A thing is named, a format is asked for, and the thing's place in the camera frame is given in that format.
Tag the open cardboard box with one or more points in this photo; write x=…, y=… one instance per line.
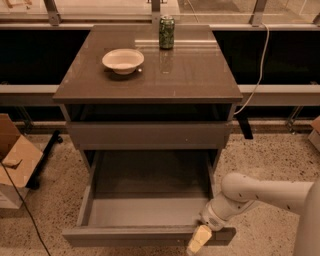
x=20, y=158

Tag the grey drawer cabinet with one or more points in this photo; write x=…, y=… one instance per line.
x=189, y=83

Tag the black stand leg right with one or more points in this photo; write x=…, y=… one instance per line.
x=245, y=127

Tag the grey top drawer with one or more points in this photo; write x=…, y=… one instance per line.
x=148, y=136

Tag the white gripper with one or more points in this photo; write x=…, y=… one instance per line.
x=212, y=218

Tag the green soda can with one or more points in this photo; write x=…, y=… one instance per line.
x=166, y=32

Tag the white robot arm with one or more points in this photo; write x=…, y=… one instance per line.
x=239, y=193

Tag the black stand leg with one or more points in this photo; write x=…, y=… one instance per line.
x=34, y=181
x=245, y=127

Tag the cardboard box at right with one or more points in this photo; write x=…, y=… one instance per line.
x=314, y=136

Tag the black stand leg left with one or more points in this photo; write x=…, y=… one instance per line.
x=34, y=181

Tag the grey drawer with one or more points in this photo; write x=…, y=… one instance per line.
x=148, y=136
x=143, y=198

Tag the white bowl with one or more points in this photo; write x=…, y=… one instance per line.
x=123, y=61

